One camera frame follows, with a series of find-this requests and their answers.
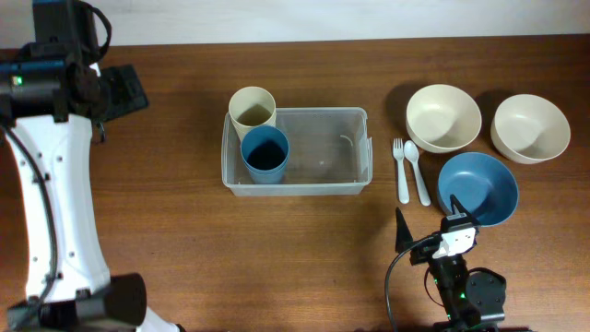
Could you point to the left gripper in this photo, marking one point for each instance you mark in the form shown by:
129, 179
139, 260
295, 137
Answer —
129, 93

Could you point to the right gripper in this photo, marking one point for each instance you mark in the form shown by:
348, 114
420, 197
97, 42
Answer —
404, 237

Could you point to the blue cup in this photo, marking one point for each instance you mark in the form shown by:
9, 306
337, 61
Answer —
267, 177
265, 149

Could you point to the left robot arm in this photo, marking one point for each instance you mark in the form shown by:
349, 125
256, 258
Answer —
55, 101

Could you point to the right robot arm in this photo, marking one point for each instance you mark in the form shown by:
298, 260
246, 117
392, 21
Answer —
472, 299

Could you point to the clear plastic storage container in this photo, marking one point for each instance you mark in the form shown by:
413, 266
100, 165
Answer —
330, 154

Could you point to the blue bowl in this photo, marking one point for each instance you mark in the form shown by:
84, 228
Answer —
484, 186

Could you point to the white plastic spoon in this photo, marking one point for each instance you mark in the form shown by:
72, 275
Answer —
411, 153

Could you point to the white plastic fork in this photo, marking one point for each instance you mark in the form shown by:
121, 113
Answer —
398, 154

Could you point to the beige bowl left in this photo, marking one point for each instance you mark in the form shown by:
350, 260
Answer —
442, 118

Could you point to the beige bowl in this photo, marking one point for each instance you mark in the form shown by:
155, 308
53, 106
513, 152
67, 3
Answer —
442, 118
529, 129

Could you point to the beige bowl right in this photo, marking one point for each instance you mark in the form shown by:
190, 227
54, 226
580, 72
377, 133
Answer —
529, 129

